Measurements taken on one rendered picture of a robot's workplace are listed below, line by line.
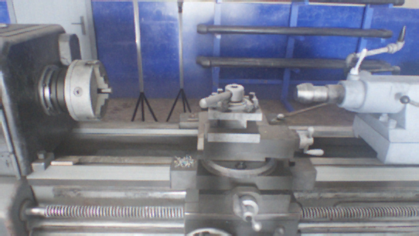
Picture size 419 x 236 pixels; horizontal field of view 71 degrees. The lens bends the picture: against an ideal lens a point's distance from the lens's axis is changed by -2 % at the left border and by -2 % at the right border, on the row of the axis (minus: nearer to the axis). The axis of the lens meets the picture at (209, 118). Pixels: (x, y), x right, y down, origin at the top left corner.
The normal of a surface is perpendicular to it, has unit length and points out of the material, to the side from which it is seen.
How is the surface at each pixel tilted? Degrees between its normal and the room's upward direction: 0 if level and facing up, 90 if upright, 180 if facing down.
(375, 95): 85
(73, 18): 90
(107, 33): 90
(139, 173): 36
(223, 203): 90
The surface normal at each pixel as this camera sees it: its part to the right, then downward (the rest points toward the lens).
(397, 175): 0.03, -0.51
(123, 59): 0.01, 0.39
